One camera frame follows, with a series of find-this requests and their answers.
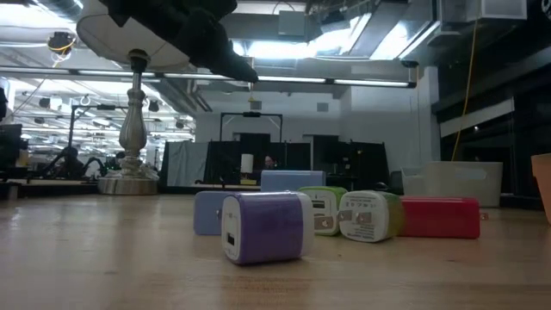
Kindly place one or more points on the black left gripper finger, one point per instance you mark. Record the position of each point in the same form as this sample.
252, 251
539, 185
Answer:
215, 47

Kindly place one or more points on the large light blue charger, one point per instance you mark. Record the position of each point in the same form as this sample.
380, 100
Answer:
292, 181

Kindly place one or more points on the lavender blue USB charger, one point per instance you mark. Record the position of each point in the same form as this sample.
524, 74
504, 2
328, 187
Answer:
206, 213

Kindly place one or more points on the purple and white USB charger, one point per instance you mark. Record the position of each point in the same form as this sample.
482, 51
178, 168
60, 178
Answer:
267, 228

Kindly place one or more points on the green and white USB charger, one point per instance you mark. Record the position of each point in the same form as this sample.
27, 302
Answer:
370, 215
327, 202

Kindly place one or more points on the red wall charger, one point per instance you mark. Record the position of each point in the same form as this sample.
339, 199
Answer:
443, 217

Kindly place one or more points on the grey partition panel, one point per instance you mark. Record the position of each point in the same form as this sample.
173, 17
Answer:
185, 163

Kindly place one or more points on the person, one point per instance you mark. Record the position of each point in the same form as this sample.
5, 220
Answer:
269, 162

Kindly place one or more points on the black bar with light strips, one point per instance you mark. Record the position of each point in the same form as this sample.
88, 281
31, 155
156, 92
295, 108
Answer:
366, 82

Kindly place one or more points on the black curtain partitions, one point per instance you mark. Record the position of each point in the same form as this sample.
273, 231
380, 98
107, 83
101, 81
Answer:
366, 163

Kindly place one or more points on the black monitor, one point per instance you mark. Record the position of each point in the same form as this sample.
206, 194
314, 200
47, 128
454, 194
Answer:
9, 146

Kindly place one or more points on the white plastic bin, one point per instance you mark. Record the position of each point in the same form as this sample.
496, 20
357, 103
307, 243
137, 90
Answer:
460, 185

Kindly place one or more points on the orange plastic tray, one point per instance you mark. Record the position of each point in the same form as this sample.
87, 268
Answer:
542, 185

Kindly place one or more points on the black gantry frame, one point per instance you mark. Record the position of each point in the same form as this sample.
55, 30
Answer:
251, 114

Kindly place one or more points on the black camera stand frame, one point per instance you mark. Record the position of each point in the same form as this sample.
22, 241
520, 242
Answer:
106, 107

